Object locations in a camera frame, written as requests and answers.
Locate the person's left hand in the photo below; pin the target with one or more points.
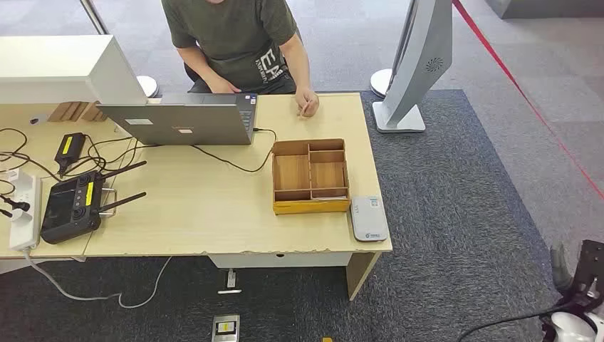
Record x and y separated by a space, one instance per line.
306 99

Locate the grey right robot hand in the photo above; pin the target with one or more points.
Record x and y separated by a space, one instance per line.
560 269

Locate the person's right hand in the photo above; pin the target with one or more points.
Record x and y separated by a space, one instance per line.
222 86

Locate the wooden compartment box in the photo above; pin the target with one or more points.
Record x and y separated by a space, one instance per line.
292 172

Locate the person's right forearm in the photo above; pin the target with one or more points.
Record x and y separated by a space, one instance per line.
198 63

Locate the person's left forearm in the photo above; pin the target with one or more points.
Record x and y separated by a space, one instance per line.
297 66

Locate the person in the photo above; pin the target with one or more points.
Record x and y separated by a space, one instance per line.
236 37

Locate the white room key card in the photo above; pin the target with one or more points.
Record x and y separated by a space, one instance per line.
330 198

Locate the grey card reader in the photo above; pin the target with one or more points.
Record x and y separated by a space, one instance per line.
368 222

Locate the grey laptop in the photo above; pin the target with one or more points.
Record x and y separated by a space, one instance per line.
188 123

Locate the white round stanchion base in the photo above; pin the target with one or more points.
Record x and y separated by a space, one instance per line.
148 86
379 82

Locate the silver kiosk stand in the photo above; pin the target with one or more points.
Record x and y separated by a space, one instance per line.
420 47

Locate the metal stanchion pole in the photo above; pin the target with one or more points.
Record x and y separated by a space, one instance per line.
94 16

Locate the wooden block stack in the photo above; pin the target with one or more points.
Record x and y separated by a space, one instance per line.
71 111

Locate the black power adapter yellow label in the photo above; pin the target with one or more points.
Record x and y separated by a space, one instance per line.
70 148

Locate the white counter cabinet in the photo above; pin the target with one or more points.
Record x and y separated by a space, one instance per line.
47 61

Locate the light wooden side desk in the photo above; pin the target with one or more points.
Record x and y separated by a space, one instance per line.
42 127

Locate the red barrier belt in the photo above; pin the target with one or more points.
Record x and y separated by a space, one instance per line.
519 88

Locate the small black round device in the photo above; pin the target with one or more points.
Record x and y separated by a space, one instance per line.
34 121

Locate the black remote controller with antennas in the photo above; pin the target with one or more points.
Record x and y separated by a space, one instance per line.
71 207

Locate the small white plug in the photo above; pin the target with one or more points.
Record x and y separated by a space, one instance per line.
10 174

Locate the black power plug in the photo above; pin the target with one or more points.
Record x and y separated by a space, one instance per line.
21 206

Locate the silver floor socket plate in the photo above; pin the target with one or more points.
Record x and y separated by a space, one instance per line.
225 328

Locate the white power strip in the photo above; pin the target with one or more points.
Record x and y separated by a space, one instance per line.
26 231

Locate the grey floor platform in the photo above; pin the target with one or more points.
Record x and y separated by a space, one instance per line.
542 7

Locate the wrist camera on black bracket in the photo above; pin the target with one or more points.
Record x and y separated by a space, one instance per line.
590 264

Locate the white floor bracket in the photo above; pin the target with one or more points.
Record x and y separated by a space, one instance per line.
230 279

